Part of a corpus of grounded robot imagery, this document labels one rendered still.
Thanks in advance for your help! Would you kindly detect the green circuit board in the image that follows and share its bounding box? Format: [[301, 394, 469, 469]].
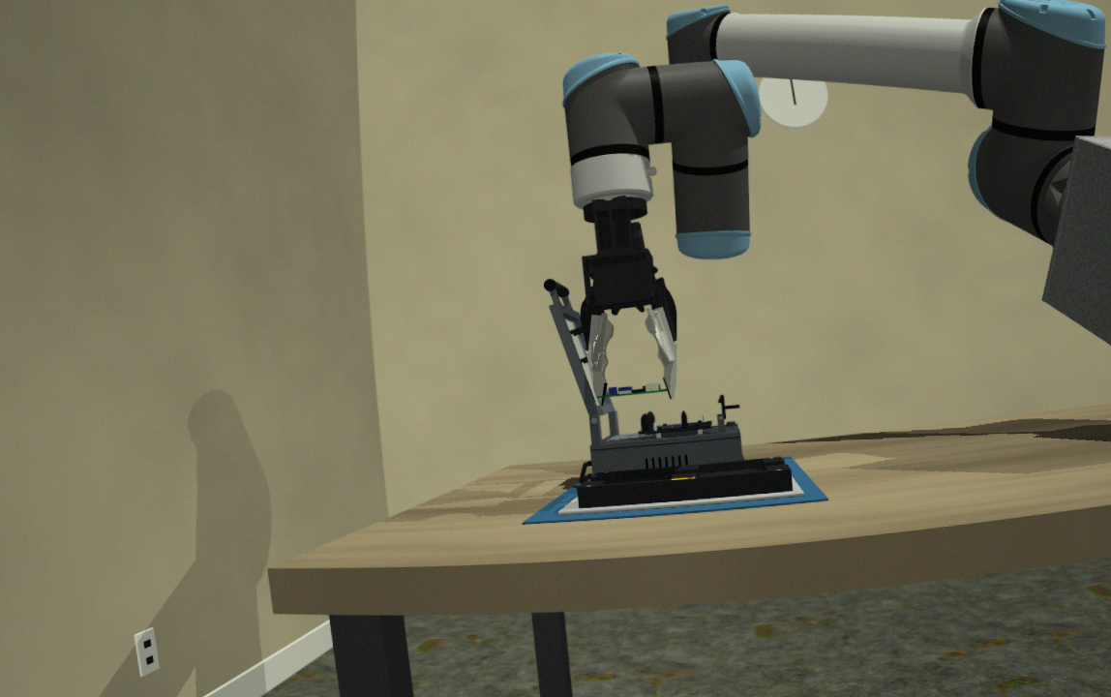
[[595, 384, 668, 398]]

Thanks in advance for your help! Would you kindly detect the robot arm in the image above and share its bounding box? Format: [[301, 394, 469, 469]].
[[562, 0, 1105, 259]]

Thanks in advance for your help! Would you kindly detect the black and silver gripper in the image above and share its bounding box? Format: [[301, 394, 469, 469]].
[[581, 196, 675, 399]]

